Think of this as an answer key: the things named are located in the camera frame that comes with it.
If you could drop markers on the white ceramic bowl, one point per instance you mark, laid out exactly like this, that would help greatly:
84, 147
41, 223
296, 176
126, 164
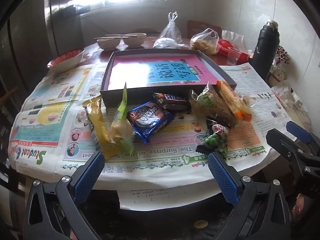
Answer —
135, 40
108, 43

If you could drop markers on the dark brown snack piece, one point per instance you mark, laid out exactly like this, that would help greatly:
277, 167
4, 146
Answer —
220, 120

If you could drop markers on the white printed paper sheet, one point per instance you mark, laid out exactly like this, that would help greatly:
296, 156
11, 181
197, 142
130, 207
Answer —
160, 197

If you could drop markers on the white crumpled plastic bag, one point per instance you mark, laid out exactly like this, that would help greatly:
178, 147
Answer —
165, 43

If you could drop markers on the dark tall cabinet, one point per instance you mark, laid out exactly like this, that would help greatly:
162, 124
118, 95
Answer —
30, 42

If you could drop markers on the black thermos bottle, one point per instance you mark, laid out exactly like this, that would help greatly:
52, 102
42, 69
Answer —
265, 50

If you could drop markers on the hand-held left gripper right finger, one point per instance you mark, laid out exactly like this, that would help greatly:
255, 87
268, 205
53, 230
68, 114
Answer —
222, 177

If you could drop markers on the green pea snack packet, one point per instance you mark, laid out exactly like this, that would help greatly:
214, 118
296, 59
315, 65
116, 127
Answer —
212, 142

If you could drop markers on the clear packet with green print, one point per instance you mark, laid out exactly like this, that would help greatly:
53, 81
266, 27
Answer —
207, 102

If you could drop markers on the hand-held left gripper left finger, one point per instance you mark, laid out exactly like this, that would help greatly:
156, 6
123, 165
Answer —
87, 177

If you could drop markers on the brown chocolate bar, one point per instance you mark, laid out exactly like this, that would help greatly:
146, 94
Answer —
172, 102

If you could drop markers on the wooden chair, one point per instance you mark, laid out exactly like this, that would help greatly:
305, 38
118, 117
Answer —
197, 27

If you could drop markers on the clear plastic bag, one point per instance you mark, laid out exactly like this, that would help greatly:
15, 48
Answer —
172, 30

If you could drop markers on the small white newspaper page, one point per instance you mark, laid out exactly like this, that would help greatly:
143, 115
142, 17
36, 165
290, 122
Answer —
255, 85

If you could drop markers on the plastic bag of yellow food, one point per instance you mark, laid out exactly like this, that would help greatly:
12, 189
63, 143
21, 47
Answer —
203, 43

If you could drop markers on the grey shallow cardboard box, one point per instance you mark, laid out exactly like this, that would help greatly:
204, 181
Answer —
112, 98

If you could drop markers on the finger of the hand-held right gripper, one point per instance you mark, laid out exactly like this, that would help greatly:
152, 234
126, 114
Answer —
298, 131
285, 146

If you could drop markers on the clear plastic cup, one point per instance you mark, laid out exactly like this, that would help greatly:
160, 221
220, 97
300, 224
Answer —
233, 57

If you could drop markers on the red patterned bowl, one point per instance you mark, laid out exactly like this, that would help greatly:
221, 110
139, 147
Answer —
67, 60

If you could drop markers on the gold snack bar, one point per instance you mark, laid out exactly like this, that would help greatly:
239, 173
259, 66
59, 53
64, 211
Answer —
100, 130

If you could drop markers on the white paper clutter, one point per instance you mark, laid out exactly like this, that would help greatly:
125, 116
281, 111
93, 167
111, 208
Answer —
287, 97

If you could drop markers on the orange cracker packet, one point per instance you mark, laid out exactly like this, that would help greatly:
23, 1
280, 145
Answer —
230, 97

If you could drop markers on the red tissue pack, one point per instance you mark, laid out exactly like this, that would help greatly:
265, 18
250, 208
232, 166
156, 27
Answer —
223, 47

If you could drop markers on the tan round button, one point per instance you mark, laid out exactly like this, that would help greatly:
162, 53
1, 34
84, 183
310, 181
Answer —
201, 224

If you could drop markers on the light green candy packet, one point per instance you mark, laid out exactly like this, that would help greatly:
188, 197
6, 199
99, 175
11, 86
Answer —
120, 127

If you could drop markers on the large colourful newspaper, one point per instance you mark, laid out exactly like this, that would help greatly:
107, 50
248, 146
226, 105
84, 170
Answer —
45, 120

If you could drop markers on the pink and blue book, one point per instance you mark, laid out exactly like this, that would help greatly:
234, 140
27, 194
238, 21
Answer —
125, 70

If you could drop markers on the blue cookie packet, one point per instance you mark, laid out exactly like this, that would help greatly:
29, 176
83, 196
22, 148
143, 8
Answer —
150, 120

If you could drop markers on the spotted white ornament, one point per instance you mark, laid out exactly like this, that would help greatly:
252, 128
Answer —
282, 55

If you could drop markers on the person's right hand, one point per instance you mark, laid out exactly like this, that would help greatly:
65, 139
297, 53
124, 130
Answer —
298, 207

